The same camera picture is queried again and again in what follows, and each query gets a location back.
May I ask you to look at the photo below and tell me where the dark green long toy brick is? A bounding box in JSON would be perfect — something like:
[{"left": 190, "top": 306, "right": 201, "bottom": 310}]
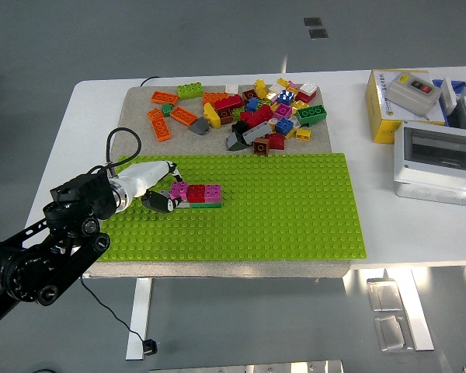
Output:
[{"left": 296, "top": 104, "right": 329, "bottom": 126}]

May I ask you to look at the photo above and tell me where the black plug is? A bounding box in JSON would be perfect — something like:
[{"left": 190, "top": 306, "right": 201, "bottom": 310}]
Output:
[{"left": 141, "top": 338, "right": 160, "bottom": 357}]

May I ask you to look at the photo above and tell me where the large red toy brick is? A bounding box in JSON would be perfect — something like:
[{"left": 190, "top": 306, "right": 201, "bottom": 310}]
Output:
[{"left": 240, "top": 104, "right": 275, "bottom": 129}]

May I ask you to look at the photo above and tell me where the green studded baseplate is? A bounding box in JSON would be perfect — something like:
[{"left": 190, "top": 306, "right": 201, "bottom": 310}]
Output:
[{"left": 96, "top": 152, "right": 368, "bottom": 262}]

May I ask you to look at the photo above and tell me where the blue square toy brick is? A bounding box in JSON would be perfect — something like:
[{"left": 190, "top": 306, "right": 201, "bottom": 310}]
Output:
[{"left": 274, "top": 117, "right": 295, "bottom": 136}]

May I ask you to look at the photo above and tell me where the red long toy brick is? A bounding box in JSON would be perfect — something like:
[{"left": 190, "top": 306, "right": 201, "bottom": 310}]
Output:
[{"left": 214, "top": 94, "right": 245, "bottom": 112}]

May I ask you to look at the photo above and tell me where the blue packaging box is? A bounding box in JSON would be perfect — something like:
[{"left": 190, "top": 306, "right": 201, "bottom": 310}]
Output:
[{"left": 431, "top": 78, "right": 466, "bottom": 127}]

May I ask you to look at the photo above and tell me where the grey long sloped toy brick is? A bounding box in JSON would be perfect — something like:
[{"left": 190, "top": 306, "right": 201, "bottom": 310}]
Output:
[{"left": 242, "top": 121, "right": 273, "bottom": 146}]

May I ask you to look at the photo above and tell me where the yellow curved toy brick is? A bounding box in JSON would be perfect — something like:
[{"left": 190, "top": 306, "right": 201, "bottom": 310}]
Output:
[{"left": 203, "top": 102, "right": 223, "bottom": 128}]

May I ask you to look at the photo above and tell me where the white distribution box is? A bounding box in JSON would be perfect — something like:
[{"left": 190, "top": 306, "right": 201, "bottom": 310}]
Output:
[{"left": 393, "top": 120, "right": 466, "bottom": 209}]

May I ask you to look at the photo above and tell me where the magenta square toy brick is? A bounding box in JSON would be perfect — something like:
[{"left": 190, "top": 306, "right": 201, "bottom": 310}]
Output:
[
  {"left": 273, "top": 103, "right": 294, "bottom": 120},
  {"left": 169, "top": 181, "right": 190, "bottom": 202},
  {"left": 203, "top": 183, "right": 223, "bottom": 204}
]

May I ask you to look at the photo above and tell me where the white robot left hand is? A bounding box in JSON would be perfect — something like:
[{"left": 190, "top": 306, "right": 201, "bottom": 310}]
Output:
[{"left": 116, "top": 159, "right": 184, "bottom": 214}]

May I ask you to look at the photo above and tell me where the lime green long toy brick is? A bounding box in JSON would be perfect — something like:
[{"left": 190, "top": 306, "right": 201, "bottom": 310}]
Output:
[{"left": 176, "top": 82, "right": 204, "bottom": 101}]

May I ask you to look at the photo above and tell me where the dark grey sloped toy brick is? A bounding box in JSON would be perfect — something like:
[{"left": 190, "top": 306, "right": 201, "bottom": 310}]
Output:
[{"left": 224, "top": 131, "right": 246, "bottom": 152}]

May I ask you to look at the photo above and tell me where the white switch plate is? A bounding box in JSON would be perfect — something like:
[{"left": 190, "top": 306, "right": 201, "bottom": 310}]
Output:
[{"left": 440, "top": 76, "right": 458, "bottom": 116}]

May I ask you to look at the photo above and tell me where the yellow cardboard box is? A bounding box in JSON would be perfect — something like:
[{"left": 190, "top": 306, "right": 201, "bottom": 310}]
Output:
[{"left": 363, "top": 68, "right": 447, "bottom": 145}]

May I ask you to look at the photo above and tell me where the white table leg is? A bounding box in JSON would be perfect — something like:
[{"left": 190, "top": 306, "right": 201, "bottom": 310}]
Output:
[
  {"left": 125, "top": 277, "right": 153, "bottom": 361},
  {"left": 384, "top": 267, "right": 435, "bottom": 352}
]

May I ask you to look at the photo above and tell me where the red square toy brick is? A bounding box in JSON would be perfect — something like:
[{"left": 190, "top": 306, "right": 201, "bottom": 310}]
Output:
[
  {"left": 187, "top": 184, "right": 207, "bottom": 204},
  {"left": 264, "top": 132, "right": 287, "bottom": 151}
]

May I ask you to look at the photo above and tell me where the black hanging power cord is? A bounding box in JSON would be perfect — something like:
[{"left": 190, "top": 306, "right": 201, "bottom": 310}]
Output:
[{"left": 79, "top": 277, "right": 147, "bottom": 343}]

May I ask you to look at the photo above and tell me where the grey-brown table mat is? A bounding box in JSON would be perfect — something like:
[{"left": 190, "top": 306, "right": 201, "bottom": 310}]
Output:
[{"left": 81, "top": 84, "right": 353, "bottom": 280}]

